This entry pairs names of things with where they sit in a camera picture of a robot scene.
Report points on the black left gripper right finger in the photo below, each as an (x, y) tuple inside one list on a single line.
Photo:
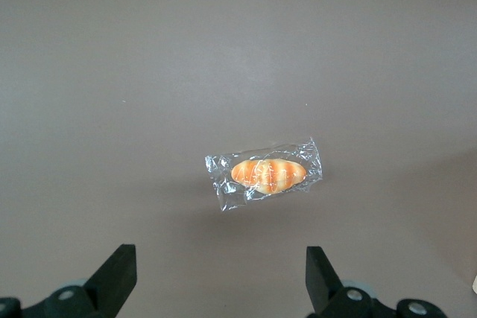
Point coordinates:
[(324, 284)]

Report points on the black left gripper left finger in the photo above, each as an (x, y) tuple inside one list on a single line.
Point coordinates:
[(108, 284)]

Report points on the toy bread in clear wrapper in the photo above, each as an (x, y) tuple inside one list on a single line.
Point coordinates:
[(268, 173)]

